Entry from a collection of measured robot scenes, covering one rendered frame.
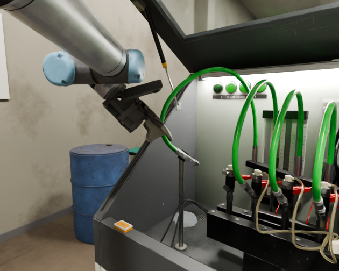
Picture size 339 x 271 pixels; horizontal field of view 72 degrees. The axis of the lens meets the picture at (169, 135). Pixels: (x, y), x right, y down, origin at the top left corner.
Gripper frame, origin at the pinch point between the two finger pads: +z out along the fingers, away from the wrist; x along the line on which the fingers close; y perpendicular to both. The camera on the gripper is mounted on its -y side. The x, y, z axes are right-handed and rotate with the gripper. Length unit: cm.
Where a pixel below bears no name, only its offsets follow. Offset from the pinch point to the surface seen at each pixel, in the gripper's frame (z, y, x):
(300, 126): 24.6, -26.4, 10.7
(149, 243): 15.4, 25.3, 3.5
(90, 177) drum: -9, 43, -155
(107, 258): 13.4, 39.3, -11.2
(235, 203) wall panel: 45, -5, -28
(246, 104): 6.3, -14.2, 18.5
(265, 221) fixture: 36.6, -0.3, 5.8
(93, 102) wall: -73, -15, -240
